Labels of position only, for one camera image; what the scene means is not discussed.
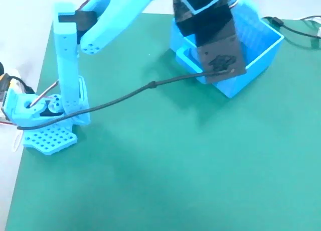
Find blue gripper with motor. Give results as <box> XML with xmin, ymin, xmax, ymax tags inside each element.
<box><xmin>179</xmin><ymin>0</ymin><xmax>221</xmax><ymax>16</ymax></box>

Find blue perforated robot base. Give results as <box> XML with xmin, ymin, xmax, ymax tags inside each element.
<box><xmin>2</xmin><ymin>75</ymin><xmax>91</xmax><ymax>156</ymax></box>

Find blue plastic box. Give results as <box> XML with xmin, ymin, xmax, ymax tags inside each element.
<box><xmin>170</xmin><ymin>0</ymin><xmax>285</xmax><ymax>99</ymax></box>

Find green table mat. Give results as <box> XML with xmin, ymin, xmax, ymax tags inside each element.
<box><xmin>5</xmin><ymin>13</ymin><xmax>321</xmax><ymax>231</ymax></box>

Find black yellow table clamp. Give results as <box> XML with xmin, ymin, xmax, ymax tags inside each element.
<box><xmin>0</xmin><ymin>62</ymin><xmax>36</xmax><ymax>103</ymax></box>

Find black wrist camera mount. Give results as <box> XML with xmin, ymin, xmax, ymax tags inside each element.
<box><xmin>172</xmin><ymin>0</ymin><xmax>248</xmax><ymax>77</ymax></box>

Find black cable with ferrite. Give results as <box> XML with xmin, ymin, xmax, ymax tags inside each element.
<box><xmin>262</xmin><ymin>16</ymin><xmax>321</xmax><ymax>38</ymax></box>

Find black camera cable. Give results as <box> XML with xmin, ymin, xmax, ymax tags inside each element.
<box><xmin>17</xmin><ymin>69</ymin><xmax>235</xmax><ymax>131</ymax></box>

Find red white base servo wires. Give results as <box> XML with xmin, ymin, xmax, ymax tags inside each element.
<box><xmin>31</xmin><ymin>79</ymin><xmax>61</xmax><ymax>107</ymax></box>

